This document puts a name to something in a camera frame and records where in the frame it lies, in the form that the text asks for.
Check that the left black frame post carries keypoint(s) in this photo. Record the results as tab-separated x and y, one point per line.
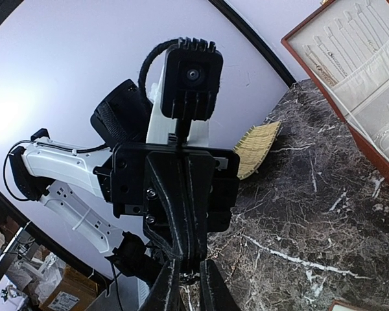
252	36

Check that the red jewelry tray insert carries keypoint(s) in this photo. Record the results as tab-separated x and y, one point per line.
349	306

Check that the woven bamboo tray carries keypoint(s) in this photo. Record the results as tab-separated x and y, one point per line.
254	146

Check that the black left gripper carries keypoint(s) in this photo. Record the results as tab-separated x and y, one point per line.
173	186

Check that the cluttered background workbench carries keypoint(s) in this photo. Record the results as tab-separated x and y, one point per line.
29	260

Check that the red wooden jewelry box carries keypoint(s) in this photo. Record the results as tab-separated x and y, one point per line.
344	48

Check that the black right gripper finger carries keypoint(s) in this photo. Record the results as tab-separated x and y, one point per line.
214	294

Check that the cardboard box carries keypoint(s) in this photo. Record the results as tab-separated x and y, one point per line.
74	292

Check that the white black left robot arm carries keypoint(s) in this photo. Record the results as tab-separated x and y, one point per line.
46	171

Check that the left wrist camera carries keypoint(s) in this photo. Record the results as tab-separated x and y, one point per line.
191	82

